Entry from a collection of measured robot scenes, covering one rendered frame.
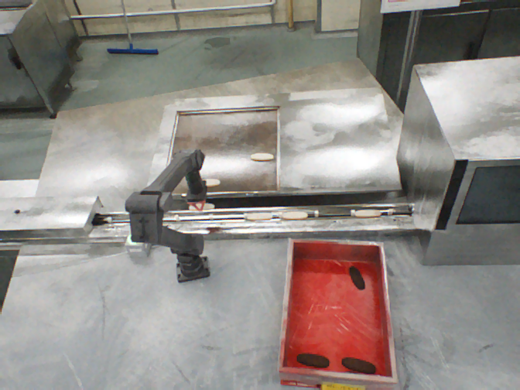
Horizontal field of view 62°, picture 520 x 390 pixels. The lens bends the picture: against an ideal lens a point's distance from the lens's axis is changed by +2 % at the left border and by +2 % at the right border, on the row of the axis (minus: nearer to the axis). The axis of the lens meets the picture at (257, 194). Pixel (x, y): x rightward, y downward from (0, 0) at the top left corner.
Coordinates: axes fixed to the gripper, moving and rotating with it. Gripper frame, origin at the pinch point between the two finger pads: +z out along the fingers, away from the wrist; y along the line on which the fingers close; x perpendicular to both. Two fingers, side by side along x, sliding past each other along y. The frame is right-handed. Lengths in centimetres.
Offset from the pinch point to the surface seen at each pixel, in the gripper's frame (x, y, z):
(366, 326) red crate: -58, -45, 11
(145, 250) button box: 20.4, -15.9, 6.6
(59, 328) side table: 44, -45, 11
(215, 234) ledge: -5.7, -8.7, 6.7
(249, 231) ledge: -19.0, -8.2, 6.5
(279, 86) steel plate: -30, 104, 10
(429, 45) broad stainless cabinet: -128, 165, 22
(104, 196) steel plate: 48, 19, 11
